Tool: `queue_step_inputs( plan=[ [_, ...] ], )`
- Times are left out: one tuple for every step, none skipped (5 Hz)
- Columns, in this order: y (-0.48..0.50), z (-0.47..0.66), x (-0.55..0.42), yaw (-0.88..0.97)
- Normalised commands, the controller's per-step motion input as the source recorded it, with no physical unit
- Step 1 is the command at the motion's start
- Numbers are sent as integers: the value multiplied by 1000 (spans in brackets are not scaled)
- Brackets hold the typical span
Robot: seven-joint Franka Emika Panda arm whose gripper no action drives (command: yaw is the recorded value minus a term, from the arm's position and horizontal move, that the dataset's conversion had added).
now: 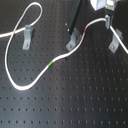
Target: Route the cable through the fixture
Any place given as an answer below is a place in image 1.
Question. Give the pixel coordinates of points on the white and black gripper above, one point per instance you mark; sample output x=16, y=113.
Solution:
x=108, y=5

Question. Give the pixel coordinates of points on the left grey cable clip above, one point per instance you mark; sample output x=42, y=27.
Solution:
x=27, y=37

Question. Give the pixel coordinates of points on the grey cable clip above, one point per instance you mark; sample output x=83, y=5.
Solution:
x=75, y=38
x=115, y=43
x=27, y=37

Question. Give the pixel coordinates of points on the middle grey cable clip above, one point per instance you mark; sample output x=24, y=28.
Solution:
x=75, y=38

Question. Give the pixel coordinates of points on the black angled bar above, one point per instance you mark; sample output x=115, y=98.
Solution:
x=77, y=4

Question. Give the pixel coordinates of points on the right grey cable clip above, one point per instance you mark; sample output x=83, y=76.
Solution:
x=115, y=43

